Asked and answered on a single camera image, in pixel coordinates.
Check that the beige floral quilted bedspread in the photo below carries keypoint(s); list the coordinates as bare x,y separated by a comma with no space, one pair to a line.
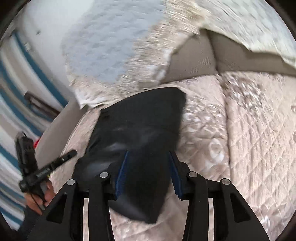
237,125

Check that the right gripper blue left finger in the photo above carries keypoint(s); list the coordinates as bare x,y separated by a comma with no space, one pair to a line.
121,176

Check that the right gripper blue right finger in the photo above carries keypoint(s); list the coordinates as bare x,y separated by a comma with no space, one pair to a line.
179,171

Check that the person's left hand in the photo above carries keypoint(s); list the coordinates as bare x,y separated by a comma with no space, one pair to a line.
34,203

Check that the blue white striped rug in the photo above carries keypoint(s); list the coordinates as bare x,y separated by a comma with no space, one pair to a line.
21,76

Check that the black garment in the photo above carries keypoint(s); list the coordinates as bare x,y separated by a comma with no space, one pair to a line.
139,132

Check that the dark slipper on rug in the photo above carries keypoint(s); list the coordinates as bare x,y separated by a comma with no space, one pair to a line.
39,107

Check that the white lace blue headboard cover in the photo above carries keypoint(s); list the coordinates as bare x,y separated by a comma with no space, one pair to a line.
125,46

